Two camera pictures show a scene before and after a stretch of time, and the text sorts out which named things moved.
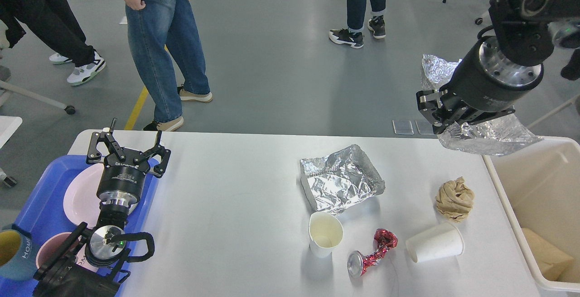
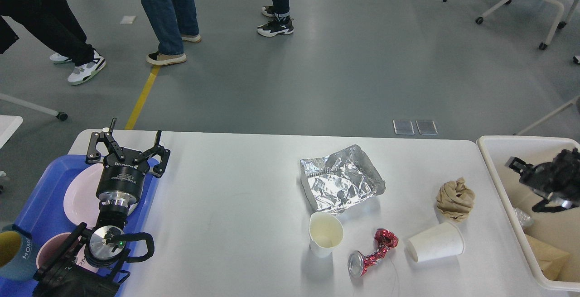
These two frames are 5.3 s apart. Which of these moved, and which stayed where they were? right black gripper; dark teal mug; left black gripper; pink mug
Moved: right black gripper
Stayed: pink mug; dark teal mug; left black gripper
